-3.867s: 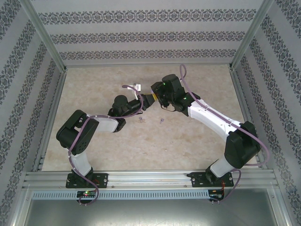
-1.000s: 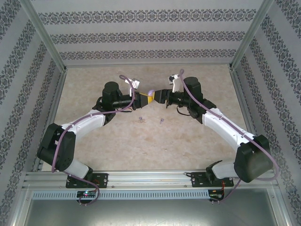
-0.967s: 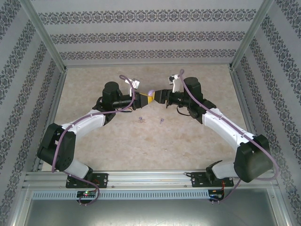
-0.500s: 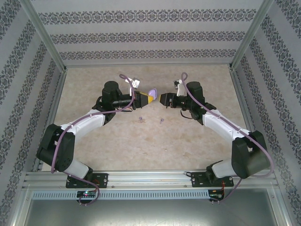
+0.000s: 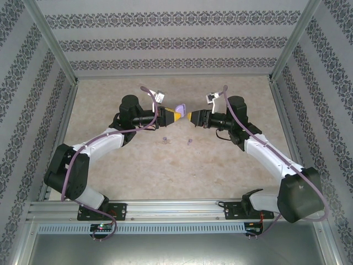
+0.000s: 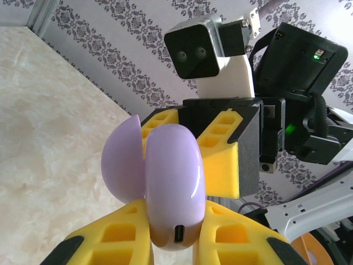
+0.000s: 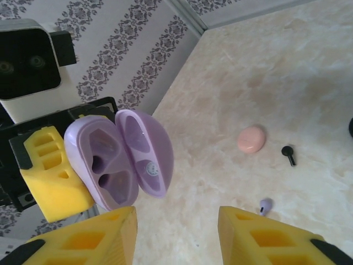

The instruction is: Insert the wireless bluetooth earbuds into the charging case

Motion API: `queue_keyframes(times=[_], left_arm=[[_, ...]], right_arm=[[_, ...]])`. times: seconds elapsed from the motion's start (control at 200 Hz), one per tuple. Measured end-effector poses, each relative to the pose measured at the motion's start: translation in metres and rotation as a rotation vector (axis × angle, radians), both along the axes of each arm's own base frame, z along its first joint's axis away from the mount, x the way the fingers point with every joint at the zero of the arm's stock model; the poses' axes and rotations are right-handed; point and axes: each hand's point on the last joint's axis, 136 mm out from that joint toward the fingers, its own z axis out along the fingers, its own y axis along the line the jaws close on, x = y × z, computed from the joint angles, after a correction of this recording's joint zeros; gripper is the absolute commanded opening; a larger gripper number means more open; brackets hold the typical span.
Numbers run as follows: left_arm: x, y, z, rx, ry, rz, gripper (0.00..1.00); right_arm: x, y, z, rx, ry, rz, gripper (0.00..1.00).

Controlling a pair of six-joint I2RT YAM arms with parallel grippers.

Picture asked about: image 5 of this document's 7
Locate grey metal sheet panel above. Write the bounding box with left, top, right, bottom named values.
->
left=27, top=233, right=329, bottom=265

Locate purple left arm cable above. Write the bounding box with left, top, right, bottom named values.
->
left=60, top=86, right=161, bottom=242

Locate grey slotted cable duct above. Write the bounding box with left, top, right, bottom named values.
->
left=37, top=222, right=246, bottom=235

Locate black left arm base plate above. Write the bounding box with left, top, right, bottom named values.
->
left=77, top=203, right=127, bottom=221

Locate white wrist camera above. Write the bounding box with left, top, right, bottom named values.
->
left=205, top=92, right=221, bottom=113
left=147, top=89, right=167, bottom=111

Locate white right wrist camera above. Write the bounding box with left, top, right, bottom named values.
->
left=205, top=92, right=221, bottom=113

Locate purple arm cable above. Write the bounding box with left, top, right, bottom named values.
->
left=222, top=84, right=330, bottom=241
left=60, top=86, right=161, bottom=242

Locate aluminium mounting rail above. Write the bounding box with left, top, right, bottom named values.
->
left=26, top=200, right=328, bottom=222

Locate aluminium table side rail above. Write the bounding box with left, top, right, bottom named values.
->
left=269, top=79, right=314, bottom=198
left=37, top=82, right=79, bottom=202

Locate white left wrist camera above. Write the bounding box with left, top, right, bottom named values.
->
left=147, top=89, right=167, bottom=111

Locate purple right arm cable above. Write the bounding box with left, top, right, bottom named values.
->
left=222, top=84, right=330, bottom=241

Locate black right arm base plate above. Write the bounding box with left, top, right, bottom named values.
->
left=223, top=201, right=275, bottom=221

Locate aluminium frame post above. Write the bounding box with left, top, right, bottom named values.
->
left=269, top=0, right=323, bottom=83
left=20, top=0, right=81, bottom=85

